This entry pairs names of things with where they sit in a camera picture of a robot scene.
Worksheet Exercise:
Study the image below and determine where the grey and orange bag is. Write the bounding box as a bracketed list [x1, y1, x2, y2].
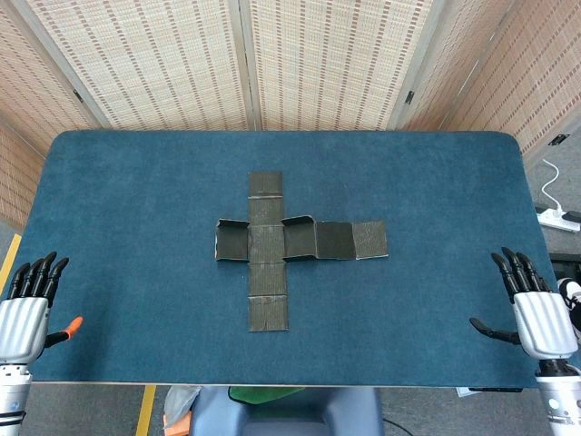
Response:
[162, 385, 201, 436]

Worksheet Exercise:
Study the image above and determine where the black floor object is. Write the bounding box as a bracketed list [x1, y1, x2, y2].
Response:
[548, 253, 581, 281]

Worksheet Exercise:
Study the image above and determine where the blue felt table cover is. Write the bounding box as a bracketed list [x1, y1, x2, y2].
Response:
[0, 130, 581, 388]

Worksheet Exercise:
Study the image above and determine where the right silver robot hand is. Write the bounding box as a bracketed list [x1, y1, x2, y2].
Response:
[468, 246, 581, 362]

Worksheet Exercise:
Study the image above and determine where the black and white shoe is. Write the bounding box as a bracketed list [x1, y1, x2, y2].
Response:
[556, 277, 581, 342]

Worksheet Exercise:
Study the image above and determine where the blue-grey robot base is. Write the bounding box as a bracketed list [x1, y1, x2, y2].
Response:
[190, 385, 385, 436]

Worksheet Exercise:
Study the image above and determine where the green cloth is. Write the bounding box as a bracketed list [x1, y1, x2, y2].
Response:
[228, 385, 305, 405]

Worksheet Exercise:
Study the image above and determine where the yellow floor tape strip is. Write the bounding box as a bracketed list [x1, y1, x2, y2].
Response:
[135, 384, 158, 436]
[0, 233, 23, 296]

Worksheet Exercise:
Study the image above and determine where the dark foldable cardboard box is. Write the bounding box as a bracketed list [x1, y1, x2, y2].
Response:
[212, 171, 389, 333]

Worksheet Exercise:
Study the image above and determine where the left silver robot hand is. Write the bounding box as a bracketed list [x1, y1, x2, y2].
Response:
[0, 251, 84, 367]

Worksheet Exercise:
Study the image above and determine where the white power strip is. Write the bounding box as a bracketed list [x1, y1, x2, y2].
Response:
[536, 206, 581, 233]

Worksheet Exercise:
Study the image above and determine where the white power cable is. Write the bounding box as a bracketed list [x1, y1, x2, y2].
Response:
[541, 158, 566, 214]

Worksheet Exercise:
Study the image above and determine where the woven bamboo screen panel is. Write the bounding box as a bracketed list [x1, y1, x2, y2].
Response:
[389, 0, 581, 158]
[13, 0, 258, 132]
[0, 0, 110, 228]
[238, 0, 448, 132]

